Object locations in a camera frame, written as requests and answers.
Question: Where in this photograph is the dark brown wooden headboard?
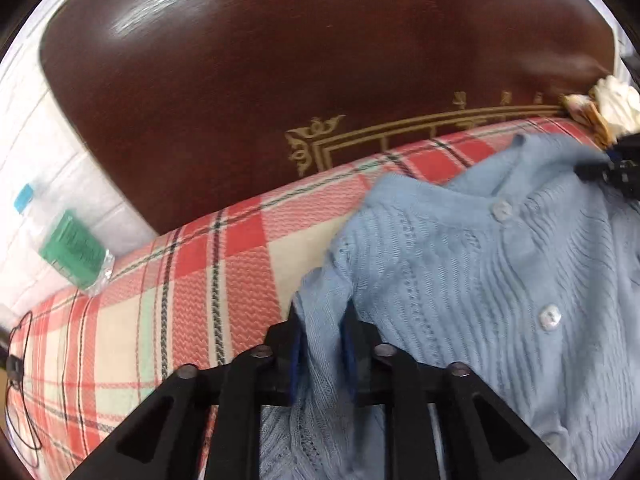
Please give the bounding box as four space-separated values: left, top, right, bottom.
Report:
40 0 616 233

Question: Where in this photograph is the cream white garment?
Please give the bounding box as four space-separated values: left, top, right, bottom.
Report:
560 76 640 150

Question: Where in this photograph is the green packet in plastic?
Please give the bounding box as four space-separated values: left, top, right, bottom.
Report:
38 209 115 297

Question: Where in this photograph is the thin black cable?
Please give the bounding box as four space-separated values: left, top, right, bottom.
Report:
3 309 46 453

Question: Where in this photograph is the red plaid bed blanket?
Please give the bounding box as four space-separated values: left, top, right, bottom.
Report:
8 118 590 479

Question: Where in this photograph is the light blue knit cardigan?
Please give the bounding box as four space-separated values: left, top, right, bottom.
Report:
260 134 639 479

